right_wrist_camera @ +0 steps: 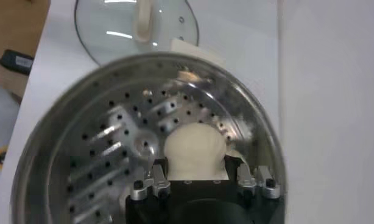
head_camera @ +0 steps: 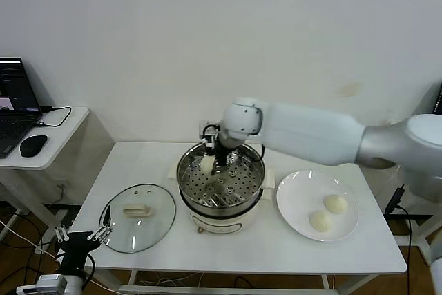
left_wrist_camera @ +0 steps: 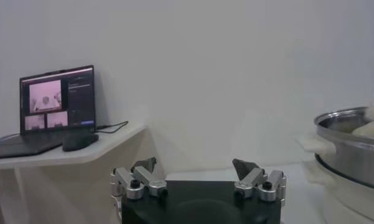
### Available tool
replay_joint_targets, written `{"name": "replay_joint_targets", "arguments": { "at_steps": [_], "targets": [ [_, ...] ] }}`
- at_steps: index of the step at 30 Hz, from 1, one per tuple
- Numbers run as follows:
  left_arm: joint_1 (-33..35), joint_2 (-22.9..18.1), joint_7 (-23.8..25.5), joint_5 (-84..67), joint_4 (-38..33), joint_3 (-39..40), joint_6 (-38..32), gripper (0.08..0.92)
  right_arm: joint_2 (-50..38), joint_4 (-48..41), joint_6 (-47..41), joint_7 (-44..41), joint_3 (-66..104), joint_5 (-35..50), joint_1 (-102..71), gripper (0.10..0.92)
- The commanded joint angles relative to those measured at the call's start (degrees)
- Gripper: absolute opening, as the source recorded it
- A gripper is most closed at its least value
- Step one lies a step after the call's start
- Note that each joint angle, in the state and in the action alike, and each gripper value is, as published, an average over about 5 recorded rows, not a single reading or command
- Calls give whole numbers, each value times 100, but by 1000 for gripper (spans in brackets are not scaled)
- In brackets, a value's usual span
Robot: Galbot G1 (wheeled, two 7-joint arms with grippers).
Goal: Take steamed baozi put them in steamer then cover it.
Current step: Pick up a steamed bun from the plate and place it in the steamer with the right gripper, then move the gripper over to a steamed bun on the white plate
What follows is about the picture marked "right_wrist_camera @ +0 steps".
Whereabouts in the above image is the stainless steel steamer basket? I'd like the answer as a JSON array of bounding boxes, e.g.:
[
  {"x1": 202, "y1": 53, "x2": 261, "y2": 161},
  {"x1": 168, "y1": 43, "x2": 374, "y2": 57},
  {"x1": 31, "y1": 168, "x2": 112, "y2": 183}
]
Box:
[{"x1": 10, "y1": 38, "x2": 287, "y2": 224}]

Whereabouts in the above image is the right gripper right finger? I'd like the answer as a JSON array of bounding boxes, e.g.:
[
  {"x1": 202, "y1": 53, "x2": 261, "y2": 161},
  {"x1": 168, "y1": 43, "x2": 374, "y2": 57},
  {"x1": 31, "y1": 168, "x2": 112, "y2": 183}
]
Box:
[{"x1": 225, "y1": 155, "x2": 281, "y2": 200}]

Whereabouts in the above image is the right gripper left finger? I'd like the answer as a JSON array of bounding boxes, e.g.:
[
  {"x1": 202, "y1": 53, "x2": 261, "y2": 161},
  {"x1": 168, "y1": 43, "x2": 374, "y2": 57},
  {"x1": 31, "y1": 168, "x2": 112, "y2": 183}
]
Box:
[{"x1": 130, "y1": 158, "x2": 172, "y2": 201}]

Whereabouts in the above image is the black box with label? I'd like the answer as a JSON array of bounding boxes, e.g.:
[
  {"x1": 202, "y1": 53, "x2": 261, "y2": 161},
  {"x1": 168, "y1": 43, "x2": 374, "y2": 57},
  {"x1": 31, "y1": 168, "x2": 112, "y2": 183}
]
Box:
[{"x1": 0, "y1": 49, "x2": 35, "y2": 76}]

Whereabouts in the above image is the glass lid with cream handle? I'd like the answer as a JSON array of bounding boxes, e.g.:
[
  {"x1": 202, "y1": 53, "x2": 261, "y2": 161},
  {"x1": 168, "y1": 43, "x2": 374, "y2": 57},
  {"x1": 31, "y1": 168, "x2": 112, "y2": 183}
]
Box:
[{"x1": 73, "y1": 0, "x2": 200, "y2": 66}]

